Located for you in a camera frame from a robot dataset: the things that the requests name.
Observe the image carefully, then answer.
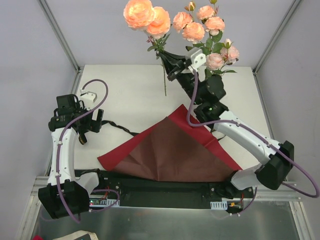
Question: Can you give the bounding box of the orange rose stem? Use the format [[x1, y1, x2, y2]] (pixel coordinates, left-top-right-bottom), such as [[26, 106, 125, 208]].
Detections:
[[172, 1, 205, 46]]

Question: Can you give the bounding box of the pink flower small bunch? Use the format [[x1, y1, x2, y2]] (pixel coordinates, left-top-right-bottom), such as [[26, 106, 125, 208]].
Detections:
[[123, 0, 173, 97]]

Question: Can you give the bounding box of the leafy rose stem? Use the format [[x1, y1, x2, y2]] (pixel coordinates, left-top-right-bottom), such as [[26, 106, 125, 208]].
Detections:
[[196, 0, 226, 53]]

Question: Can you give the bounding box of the black ribbon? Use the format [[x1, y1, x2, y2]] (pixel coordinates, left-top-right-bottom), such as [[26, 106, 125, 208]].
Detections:
[[72, 120, 226, 145]]

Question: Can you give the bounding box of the brown wrapping paper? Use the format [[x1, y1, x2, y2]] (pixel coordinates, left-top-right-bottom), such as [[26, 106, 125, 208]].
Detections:
[[97, 105, 241, 183]]

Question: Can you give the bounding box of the pink flower tall bunch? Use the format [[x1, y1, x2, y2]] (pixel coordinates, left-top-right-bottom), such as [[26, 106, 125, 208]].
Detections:
[[204, 38, 240, 80]]

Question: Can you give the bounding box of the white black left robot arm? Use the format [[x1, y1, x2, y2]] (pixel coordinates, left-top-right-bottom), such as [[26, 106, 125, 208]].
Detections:
[[38, 91, 106, 219]]

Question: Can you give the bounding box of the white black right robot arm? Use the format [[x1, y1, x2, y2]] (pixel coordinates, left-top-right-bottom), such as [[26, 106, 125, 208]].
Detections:
[[156, 48, 294, 199]]

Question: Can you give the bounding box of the white tote bag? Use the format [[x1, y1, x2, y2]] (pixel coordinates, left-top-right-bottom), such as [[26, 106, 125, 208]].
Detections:
[[53, 230, 99, 240]]

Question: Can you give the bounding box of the red object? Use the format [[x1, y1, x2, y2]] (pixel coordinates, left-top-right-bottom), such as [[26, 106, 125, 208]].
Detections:
[[32, 235, 43, 240]]

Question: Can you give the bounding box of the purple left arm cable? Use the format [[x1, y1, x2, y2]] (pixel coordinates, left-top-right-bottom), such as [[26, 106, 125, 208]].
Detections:
[[39, 78, 120, 223]]

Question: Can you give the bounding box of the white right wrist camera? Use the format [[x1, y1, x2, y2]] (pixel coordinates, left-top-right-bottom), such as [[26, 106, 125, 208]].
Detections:
[[187, 47, 206, 70]]

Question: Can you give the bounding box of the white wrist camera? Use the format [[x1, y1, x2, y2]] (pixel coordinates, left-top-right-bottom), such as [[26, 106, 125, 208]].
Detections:
[[187, 47, 206, 70], [80, 89, 98, 103]]

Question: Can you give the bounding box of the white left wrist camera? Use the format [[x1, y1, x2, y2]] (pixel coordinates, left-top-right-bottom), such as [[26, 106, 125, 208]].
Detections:
[[80, 89, 98, 103]]

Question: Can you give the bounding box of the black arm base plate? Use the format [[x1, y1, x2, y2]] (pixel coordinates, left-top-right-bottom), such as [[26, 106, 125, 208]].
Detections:
[[90, 170, 254, 209]]

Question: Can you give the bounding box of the left white cable duct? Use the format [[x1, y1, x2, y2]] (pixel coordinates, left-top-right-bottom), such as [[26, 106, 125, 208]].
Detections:
[[89, 198, 120, 209]]

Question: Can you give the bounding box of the white cable duct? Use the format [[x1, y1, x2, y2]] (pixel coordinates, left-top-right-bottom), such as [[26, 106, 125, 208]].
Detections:
[[210, 200, 228, 211], [89, 198, 120, 209]]

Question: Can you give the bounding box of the left aluminium frame post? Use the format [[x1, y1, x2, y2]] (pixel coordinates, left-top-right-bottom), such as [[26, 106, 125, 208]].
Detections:
[[37, 0, 81, 74]]

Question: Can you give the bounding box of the aluminium frame post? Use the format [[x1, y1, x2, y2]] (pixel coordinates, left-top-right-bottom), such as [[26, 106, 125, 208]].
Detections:
[[37, 0, 81, 74], [252, 0, 303, 76]]

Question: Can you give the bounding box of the right aluminium frame post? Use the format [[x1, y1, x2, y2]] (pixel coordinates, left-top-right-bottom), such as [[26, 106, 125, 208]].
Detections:
[[252, 0, 303, 76]]

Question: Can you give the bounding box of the right white cable duct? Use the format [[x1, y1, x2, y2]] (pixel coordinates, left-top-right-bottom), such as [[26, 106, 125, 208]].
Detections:
[[210, 200, 228, 211]]

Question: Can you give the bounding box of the aluminium front rail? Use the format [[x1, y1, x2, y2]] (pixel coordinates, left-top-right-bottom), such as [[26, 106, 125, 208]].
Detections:
[[30, 176, 303, 202]]

